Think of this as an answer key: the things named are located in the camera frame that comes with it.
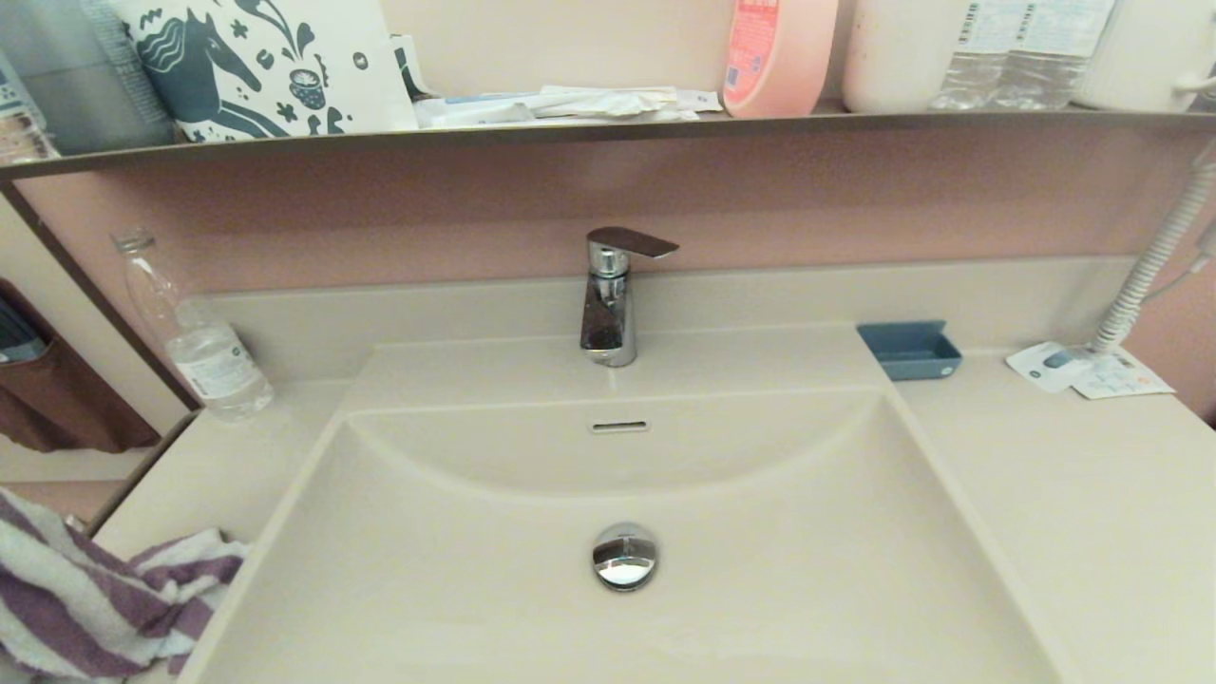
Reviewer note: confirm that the white round jar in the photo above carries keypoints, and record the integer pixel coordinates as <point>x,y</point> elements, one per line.
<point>893,57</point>

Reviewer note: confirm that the beige sink basin countertop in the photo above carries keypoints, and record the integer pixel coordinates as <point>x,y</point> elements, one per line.
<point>427,570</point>

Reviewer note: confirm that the dark grey item in pouch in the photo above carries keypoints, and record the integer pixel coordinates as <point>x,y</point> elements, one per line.
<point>14,332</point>

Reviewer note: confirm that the small white sachet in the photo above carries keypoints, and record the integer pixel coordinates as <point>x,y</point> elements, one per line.
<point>698,101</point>

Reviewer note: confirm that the brown wall shelf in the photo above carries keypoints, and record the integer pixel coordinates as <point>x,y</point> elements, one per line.
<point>380,142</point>

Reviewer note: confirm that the brown fabric pouch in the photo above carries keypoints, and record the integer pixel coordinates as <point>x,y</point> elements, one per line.
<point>66,399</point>

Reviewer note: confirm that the blue plastic soap dish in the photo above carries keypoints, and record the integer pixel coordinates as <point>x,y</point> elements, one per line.
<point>909,353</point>

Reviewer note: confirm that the small printed box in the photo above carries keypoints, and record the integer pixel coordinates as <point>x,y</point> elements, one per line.
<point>17,123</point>

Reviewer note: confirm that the white rounded packet teal patch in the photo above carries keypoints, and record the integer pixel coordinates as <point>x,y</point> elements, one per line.
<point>1042,368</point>

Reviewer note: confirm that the purple white striped towel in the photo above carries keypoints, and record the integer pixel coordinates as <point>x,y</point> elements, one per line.
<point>76,598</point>

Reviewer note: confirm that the clear water bottle barcode label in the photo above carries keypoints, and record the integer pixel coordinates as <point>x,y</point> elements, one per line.
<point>983,57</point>
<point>1059,57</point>

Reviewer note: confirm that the printed paper card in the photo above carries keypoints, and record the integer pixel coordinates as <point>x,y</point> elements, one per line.
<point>1130,379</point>

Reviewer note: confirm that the clear plastic water bottle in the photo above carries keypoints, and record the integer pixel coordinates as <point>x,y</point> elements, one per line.
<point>214,366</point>

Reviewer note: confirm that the grey translucent container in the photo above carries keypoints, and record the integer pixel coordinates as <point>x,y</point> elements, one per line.
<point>85,76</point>

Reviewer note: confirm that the crumpled white wrapper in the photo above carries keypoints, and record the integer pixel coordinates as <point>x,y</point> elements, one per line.
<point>608,102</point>

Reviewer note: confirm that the flat white packet blue edge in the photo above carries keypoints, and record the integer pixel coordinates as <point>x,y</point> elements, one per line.
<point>475,112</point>

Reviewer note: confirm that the chrome sink drain stopper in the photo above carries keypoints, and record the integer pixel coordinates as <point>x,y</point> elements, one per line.
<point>624,565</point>

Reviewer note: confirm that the chrome faucet spout body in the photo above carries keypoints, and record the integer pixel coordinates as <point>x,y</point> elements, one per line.
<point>608,323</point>

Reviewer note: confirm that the white ribbed container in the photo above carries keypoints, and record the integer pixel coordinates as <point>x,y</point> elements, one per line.
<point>1149,47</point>

